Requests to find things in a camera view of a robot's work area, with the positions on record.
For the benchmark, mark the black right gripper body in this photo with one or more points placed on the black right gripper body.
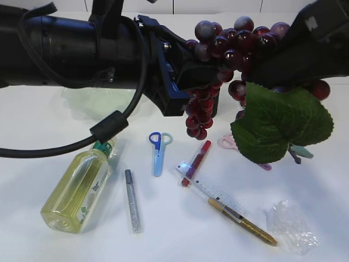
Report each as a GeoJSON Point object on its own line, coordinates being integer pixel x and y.
{"type": "Point", "coordinates": [315, 47]}

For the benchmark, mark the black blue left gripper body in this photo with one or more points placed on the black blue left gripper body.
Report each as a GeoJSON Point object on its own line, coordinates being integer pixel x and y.
{"type": "Point", "coordinates": [173, 70]}

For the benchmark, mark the purple grape bunch with leaf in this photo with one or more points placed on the purple grape bunch with leaf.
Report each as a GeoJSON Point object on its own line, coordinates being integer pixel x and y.
{"type": "Point", "coordinates": [274, 120]}

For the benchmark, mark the pink handled scissors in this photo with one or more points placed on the pink handled scissors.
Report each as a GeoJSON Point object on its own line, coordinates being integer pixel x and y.
{"type": "Point", "coordinates": [227, 142]}

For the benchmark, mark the yellow tea plastic bottle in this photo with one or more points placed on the yellow tea plastic bottle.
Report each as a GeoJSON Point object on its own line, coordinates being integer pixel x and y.
{"type": "Point", "coordinates": [73, 200]}

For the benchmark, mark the clear plastic sheet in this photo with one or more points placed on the clear plastic sheet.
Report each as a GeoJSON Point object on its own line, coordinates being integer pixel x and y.
{"type": "Point", "coordinates": [290, 224]}

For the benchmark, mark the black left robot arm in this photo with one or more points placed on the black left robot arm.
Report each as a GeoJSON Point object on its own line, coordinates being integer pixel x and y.
{"type": "Point", "coordinates": [106, 51]}

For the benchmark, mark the black mesh pen holder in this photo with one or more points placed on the black mesh pen holder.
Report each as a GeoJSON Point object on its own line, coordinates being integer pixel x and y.
{"type": "Point", "coordinates": [215, 106]}

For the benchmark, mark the pale green wavy glass plate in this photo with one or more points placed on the pale green wavy glass plate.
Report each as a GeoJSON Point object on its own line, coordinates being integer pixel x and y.
{"type": "Point", "coordinates": [96, 103]}

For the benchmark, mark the red glitter pen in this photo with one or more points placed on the red glitter pen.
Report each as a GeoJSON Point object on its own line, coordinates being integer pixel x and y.
{"type": "Point", "coordinates": [196, 163]}

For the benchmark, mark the silver glitter pen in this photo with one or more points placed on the silver glitter pen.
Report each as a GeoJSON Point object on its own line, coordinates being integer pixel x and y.
{"type": "Point", "coordinates": [132, 203]}

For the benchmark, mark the clear plastic ruler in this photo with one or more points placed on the clear plastic ruler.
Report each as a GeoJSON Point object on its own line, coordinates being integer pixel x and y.
{"type": "Point", "coordinates": [214, 194]}

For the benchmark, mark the gold glitter pen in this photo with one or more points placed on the gold glitter pen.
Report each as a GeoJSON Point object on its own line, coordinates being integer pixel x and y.
{"type": "Point", "coordinates": [244, 223]}

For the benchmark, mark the blue handled scissors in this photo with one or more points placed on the blue handled scissors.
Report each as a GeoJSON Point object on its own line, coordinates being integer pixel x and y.
{"type": "Point", "coordinates": [160, 141]}

